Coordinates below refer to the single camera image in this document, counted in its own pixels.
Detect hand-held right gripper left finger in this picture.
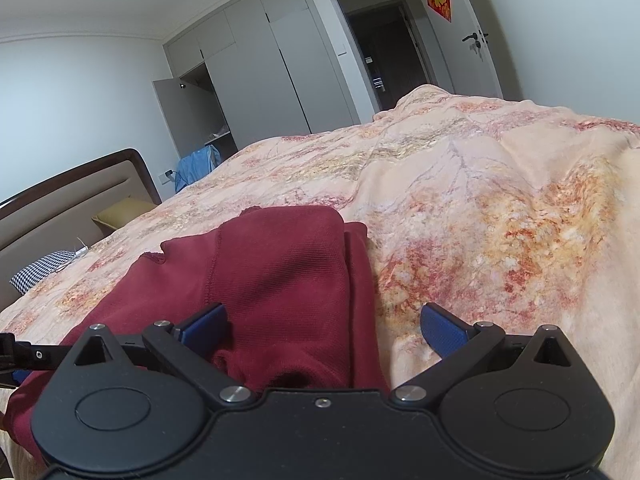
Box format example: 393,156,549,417
59,302,253,407

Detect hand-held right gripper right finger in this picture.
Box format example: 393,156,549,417
390,302,584,407

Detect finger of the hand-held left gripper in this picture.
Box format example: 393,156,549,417
0,332,67,387

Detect maroon knit garment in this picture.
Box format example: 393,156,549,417
2,205,391,466

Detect black white checked cloth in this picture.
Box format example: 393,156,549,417
11,249,78,293

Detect yellow pillow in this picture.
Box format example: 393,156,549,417
91,197,157,236

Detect beige brown-framed headboard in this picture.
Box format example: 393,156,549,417
0,148,162,311

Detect floral peach blanket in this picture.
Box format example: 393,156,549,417
0,85,640,480

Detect blue cloth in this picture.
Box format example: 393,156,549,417
174,145,222,193

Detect white room door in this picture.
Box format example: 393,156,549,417
402,0,503,100

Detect grey built-in wardrobe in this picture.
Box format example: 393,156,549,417
152,0,357,163

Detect dark hallway door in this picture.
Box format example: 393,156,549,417
350,2,433,111

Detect black door handle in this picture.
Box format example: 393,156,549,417
461,30,488,56

